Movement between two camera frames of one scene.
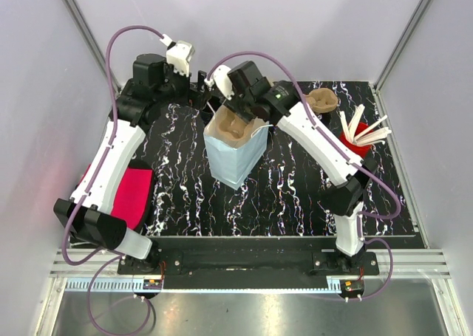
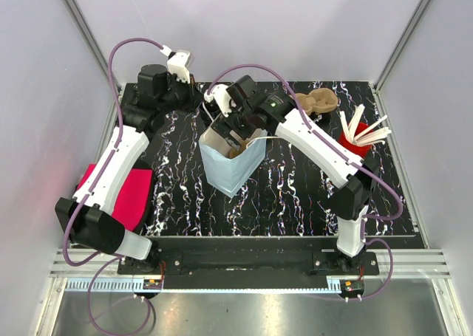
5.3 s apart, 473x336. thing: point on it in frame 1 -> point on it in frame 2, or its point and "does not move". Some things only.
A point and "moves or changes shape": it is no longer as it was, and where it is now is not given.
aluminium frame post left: x=84 y=29 does not move
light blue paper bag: x=231 y=160 moves or changes shape
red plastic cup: x=362 y=151 does not move
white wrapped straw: x=360 y=111 does not move
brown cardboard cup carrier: x=230 y=126 moves or changes shape
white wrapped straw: x=345 y=126 does not move
